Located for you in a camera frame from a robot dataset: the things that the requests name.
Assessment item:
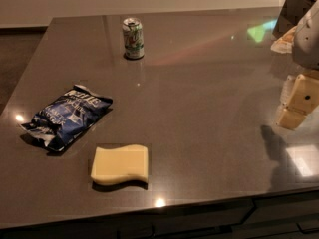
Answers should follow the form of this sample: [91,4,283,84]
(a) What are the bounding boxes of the blue chip bag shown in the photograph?
[21,85,113,152]

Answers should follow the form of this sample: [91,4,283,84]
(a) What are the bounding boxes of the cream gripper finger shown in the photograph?
[287,74,319,115]
[275,107,306,130]

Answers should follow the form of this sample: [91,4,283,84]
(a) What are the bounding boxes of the pale snack packet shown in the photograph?
[270,27,297,54]

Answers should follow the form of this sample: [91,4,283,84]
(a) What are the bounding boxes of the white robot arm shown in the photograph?
[276,1,319,130]

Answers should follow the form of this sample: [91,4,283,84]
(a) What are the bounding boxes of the green 7up soda can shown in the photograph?
[122,17,145,60]

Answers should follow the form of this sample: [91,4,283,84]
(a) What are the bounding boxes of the yellow sponge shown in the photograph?
[91,144,149,186]

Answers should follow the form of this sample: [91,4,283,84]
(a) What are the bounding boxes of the dark box with snacks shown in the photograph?
[272,0,317,38]

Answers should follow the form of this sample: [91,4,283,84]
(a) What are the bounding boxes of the dark cabinet drawers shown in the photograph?
[0,190,319,239]

